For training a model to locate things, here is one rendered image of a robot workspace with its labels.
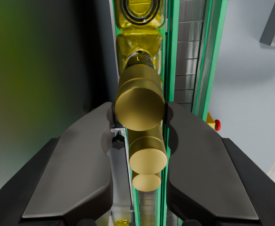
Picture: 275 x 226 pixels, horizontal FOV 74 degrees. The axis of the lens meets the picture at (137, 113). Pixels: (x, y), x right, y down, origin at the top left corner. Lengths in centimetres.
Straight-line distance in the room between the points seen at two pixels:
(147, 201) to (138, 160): 63
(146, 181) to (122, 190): 51
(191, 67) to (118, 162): 37
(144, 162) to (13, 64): 15
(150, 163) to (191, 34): 32
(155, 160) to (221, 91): 52
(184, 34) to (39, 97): 31
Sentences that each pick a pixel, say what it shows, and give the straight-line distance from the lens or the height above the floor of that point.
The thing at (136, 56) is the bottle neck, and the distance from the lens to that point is 18.
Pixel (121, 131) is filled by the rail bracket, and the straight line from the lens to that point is 41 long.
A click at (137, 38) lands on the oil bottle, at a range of 21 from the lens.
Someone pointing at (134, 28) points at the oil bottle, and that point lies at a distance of 21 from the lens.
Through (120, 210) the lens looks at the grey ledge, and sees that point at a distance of 84.
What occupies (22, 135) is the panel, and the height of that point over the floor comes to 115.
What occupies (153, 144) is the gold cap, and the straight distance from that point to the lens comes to 15.
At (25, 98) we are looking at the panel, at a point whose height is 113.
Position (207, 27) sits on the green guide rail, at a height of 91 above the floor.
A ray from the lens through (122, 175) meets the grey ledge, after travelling 66.
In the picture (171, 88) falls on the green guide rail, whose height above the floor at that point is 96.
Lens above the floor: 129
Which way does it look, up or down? 58 degrees down
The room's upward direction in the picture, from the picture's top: 178 degrees counter-clockwise
